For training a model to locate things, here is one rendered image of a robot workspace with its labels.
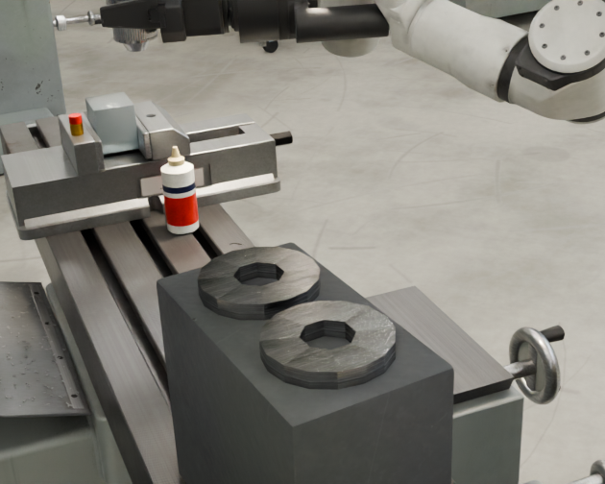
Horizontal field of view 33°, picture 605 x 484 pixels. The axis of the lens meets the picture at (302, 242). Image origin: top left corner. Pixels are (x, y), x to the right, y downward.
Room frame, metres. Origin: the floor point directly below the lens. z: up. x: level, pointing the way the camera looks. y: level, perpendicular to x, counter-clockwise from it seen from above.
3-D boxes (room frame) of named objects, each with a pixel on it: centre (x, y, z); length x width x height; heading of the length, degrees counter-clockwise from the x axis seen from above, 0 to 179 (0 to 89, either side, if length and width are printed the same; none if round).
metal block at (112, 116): (1.28, 0.24, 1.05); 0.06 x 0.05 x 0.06; 20
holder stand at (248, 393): (0.62, 0.01, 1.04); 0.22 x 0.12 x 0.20; 28
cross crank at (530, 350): (1.26, -0.30, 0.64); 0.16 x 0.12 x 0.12; 111
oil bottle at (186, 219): (1.17, 0.15, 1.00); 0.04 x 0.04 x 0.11
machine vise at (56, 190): (1.29, 0.21, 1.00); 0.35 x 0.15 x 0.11; 110
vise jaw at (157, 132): (1.29, 0.19, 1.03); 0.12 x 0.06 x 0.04; 20
